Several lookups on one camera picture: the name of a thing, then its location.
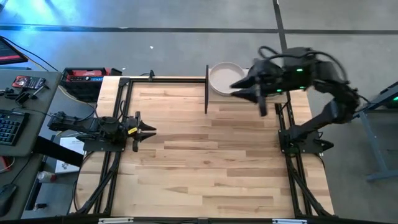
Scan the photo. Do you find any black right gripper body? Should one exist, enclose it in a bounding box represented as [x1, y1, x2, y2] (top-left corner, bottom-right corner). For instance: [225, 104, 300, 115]
[248, 58, 287, 118]

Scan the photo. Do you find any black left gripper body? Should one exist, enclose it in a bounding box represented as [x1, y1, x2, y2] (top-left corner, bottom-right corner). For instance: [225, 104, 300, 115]
[124, 111, 141, 152]

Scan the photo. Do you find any beige round plate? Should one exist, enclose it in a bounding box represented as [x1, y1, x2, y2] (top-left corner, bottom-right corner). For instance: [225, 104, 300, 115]
[208, 61, 247, 96]

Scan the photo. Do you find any white paper sheet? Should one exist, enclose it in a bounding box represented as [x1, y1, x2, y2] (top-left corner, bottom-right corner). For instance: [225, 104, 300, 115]
[54, 136, 87, 174]

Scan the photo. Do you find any red and black power unit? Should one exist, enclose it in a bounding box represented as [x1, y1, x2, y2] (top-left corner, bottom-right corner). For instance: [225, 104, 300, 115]
[60, 67, 112, 94]

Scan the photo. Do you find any black flat beam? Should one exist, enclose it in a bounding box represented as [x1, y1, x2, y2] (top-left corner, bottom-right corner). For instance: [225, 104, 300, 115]
[32, 135, 85, 168]

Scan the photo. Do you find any grey side desk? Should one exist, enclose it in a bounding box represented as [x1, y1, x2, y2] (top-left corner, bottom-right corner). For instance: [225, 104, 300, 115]
[0, 68, 63, 220]

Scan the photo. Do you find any clear plastic bottle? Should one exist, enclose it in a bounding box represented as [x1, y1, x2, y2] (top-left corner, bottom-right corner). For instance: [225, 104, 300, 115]
[36, 170, 58, 184]

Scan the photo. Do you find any black clamp tool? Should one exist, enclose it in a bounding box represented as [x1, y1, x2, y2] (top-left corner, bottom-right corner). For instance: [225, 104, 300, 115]
[14, 84, 50, 106]

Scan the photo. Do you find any red and black handheld device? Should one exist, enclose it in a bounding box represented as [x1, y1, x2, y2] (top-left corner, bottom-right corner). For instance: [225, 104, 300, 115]
[11, 75, 47, 90]

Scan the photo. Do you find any black keyboard with lit keys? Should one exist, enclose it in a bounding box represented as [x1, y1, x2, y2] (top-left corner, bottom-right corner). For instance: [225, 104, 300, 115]
[0, 108, 30, 147]

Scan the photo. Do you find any grey-blue metal stand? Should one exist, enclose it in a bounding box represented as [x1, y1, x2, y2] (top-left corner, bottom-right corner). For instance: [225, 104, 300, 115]
[341, 81, 398, 182]

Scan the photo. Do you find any dark device with green light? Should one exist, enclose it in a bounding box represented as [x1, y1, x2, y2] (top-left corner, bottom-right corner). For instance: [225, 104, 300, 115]
[384, 91, 398, 110]

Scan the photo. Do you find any black computer monitor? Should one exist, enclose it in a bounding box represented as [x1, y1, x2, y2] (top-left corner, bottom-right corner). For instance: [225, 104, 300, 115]
[0, 35, 29, 66]

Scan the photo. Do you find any black computer mouse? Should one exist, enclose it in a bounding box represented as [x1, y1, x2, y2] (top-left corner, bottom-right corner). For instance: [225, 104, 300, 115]
[0, 183, 18, 216]

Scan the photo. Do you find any black aluminium rig frame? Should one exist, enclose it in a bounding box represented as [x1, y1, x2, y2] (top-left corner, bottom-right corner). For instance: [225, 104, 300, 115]
[70, 76, 335, 218]

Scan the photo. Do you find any silver aluminium rail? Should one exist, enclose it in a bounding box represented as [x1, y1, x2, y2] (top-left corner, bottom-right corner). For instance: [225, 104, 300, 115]
[98, 217, 135, 224]
[272, 218, 308, 224]

